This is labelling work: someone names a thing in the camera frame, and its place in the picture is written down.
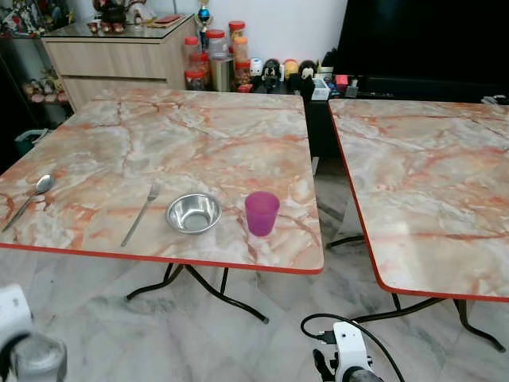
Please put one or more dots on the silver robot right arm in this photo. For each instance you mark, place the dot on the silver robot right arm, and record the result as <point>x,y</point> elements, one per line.
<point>364,376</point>

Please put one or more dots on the purple plastic cup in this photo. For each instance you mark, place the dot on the purple plastic cup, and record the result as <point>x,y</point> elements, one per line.
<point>262,215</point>

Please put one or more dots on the stainless steel bowl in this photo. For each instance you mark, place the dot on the stainless steel bowl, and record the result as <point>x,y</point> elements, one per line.
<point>193,213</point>

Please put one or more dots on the marble pattern table red edge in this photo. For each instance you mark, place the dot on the marble pattern table red edge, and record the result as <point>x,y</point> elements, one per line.
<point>429,183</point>
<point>159,143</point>

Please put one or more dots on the silver metal fork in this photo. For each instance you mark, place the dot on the silver metal fork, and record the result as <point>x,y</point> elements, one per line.
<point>141,213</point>

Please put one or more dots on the steel canister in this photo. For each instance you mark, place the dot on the steel canister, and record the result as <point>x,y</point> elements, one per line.
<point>220,73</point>

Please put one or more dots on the short red lid jar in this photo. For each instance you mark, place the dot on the short red lid jar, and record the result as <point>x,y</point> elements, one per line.
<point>195,79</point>

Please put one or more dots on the silver metal spoon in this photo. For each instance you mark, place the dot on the silver metal spoon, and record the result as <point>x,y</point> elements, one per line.
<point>28,196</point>

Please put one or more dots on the tall red lid jar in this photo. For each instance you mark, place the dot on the tall red lid jar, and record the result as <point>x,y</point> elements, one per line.
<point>215,41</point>

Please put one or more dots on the black flat screen television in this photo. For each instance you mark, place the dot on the black flat screen television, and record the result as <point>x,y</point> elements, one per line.
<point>421,36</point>

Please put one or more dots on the light wooden sideboard cabinet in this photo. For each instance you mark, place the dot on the light wooden sideboard cabinet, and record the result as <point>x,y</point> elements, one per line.
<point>119,60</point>

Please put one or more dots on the green plastic bin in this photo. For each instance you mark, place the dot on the green plastic bin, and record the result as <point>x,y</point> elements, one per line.
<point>30,140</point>

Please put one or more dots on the small trophy blue ball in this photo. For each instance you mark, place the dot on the small trophy blue ball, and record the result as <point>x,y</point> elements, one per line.
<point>204,13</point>

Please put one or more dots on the flat red box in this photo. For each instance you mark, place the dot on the flat red box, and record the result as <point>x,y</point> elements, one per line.
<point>167,18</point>

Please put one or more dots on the dark teapot set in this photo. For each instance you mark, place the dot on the dark teapot set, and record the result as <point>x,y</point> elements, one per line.
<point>112,11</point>

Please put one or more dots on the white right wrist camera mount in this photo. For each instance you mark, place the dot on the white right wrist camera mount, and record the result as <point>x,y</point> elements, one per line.
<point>350,342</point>

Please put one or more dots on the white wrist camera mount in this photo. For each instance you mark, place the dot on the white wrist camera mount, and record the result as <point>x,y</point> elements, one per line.
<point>350,342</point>
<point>12,310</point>

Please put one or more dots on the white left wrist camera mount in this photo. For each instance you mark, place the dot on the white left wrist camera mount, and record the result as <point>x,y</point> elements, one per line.
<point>12,310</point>

